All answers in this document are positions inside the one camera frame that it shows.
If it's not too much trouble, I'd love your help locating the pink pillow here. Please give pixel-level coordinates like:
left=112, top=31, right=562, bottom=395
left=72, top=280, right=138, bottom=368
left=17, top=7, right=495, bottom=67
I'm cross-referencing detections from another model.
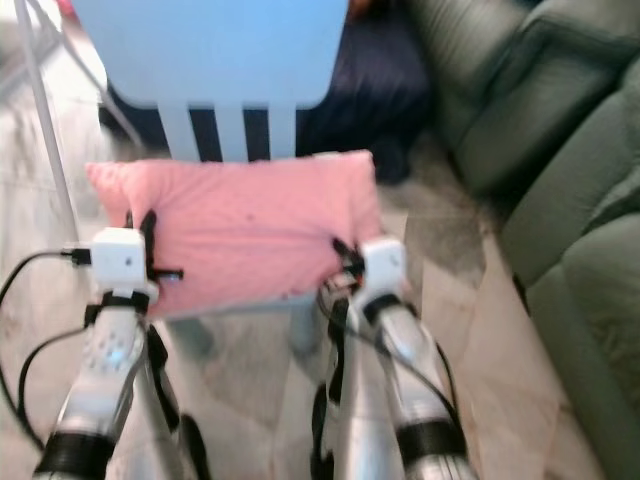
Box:
left=85, top=150, right=384, bottom=320

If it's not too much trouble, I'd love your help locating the green leather sofa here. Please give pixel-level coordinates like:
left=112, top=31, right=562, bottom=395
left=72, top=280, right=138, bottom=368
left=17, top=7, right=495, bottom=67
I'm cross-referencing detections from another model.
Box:
left=405, top=0, right=640, bottom=480

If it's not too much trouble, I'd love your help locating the light blue wooden chair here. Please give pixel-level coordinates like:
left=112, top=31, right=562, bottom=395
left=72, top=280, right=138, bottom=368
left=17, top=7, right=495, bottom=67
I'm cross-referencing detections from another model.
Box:
left=72, top=0, right=351, bottom=361

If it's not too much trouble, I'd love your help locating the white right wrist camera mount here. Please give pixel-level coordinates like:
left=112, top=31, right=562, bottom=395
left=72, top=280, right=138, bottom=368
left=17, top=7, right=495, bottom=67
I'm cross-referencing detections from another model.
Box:
left=360, top=236, right=407, bottom=299

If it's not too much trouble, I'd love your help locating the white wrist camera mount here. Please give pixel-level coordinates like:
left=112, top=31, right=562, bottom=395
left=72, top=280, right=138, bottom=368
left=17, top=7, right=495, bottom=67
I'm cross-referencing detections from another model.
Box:
left=91, top=227, right=151, bottom=301
left=360, top=236, right=407, bottom=299

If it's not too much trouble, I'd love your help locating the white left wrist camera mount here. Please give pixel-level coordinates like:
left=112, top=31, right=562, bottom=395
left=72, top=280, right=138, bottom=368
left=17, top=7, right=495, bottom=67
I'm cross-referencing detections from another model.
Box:
left=91, top=227, right=151, bottom=301

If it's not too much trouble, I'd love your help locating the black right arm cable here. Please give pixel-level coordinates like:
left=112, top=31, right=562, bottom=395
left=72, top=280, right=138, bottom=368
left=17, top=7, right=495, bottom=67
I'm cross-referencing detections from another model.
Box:
left=323, top=288, right=463, bottom=423

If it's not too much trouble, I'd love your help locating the white metal rack frame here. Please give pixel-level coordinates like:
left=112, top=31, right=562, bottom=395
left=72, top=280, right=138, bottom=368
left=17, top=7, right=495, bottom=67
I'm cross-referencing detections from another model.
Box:
left=15, top=0, right=146, bottom=251

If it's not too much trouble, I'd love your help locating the long black left arm cable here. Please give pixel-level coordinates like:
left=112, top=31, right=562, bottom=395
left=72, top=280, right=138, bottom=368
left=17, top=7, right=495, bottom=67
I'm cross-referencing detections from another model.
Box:
left=0, top=250, right=96, bottom=421

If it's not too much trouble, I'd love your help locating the short black left arm cable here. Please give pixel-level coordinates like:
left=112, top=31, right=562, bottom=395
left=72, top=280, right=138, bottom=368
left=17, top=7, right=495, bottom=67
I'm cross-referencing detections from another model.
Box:
left=16, top=328, right=91, bottom=451

